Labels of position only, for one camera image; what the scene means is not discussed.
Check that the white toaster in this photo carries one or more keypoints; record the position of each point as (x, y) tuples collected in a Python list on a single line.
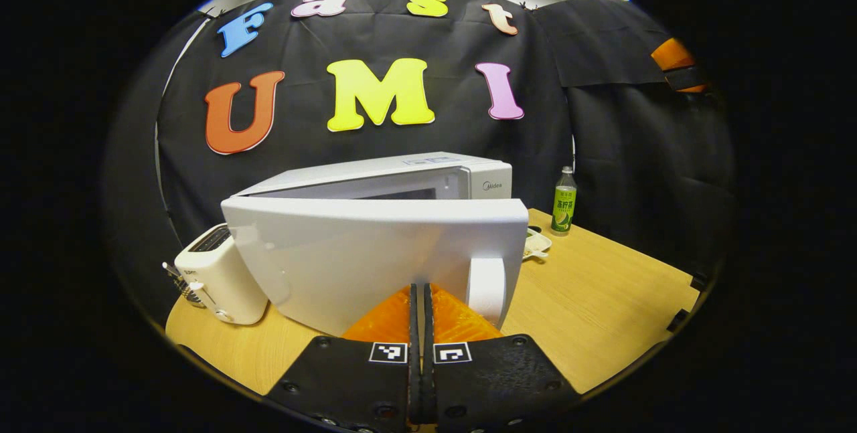
[(221, 286)]

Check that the green drink bottle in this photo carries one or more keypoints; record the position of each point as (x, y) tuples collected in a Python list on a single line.
[(564, 205)]

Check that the divided dish of beans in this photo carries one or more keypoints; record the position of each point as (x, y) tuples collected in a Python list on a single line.
[(537, 242)]

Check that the white microwave oven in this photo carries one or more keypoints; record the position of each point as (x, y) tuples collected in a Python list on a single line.
[(368, 252)]

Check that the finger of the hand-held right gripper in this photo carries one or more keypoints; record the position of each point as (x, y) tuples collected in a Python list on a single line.
[(673, 55)]

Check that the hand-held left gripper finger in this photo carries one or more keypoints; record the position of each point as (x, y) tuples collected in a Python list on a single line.
[(427, 353), (414, 353)]

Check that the black backdrop cloth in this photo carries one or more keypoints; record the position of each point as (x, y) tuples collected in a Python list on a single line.
[(301, 38)]

